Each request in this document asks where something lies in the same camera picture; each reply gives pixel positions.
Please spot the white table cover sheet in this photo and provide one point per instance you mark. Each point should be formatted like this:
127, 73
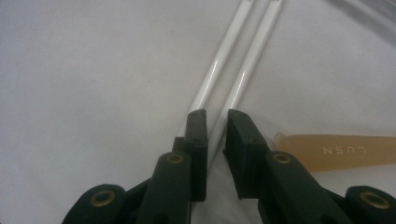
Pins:
77, 93

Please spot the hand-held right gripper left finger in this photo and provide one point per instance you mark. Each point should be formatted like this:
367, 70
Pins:
169, 186

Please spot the amber plastic spoon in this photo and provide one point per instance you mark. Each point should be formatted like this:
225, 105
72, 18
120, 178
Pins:
342, 152

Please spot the white chopstick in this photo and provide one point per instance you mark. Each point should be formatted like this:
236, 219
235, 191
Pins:
218, 62
246, 71

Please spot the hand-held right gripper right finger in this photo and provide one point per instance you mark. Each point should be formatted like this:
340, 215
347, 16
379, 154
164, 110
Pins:
249, 161

